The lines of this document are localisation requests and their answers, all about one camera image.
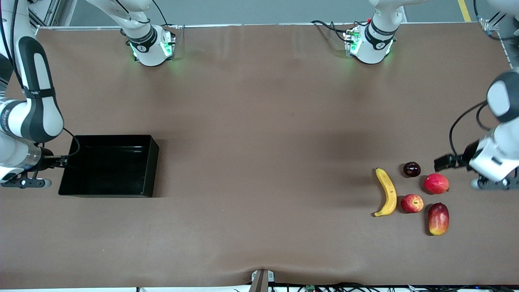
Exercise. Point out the grey metal table bracket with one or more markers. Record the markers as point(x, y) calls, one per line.
point(271, 276)

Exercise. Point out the red apple upper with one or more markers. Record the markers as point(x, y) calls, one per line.
point(436, 183)

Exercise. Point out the red yellow apple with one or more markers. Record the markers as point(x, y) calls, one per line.
point(412, 203)

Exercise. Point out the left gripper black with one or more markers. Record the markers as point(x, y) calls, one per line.
point(469, 156)

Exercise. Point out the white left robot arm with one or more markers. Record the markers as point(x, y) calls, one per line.
point(375, 48)

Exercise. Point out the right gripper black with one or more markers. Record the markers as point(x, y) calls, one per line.
point(47, 162)

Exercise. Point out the small green circuit board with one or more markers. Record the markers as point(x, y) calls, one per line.
point(311, 288)

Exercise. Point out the dark purple plum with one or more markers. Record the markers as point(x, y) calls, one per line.
point(411, 169)

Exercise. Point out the black plastic box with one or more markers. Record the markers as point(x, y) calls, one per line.
point(109, 170)

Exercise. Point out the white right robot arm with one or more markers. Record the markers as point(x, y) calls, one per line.
point(38, 77)

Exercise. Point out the silver table edge rail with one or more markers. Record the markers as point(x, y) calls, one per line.
point(275, 24)

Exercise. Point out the red yellow mango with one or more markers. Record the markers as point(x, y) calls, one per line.
point(438, 219)

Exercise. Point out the aluminium frame profile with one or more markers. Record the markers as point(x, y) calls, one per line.
point(48, 12)
point(492, 24)

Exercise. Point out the yellow banana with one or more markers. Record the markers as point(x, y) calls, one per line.
point(390, 190)

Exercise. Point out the brown camera stand post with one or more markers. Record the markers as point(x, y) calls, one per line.
point(259, 284)

